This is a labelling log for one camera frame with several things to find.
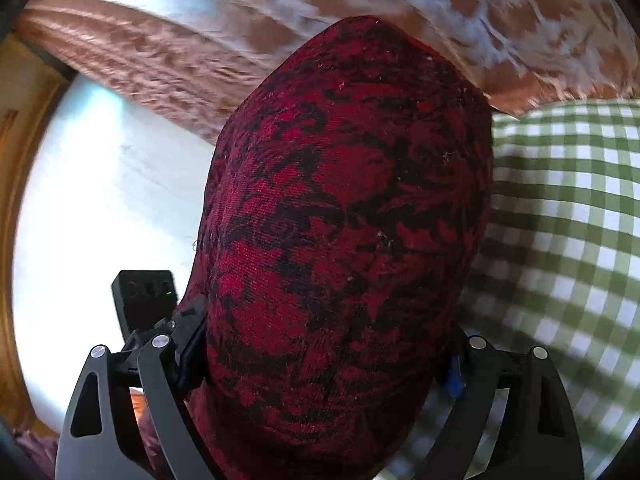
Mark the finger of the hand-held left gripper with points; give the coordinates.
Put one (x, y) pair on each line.
(192, 340)

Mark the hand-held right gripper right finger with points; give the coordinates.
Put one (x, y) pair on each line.
(456, 377)

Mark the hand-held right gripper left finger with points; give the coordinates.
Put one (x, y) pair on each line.
(160, 385)

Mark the red black patterned garment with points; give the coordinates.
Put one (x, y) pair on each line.
(350, 235)

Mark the green checkered bedsheet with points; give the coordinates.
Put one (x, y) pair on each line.
(560, 260)

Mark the brown floral curtain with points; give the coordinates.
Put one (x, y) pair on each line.
(200, 30)

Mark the wooden frame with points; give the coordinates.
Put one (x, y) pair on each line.
(20, 160)

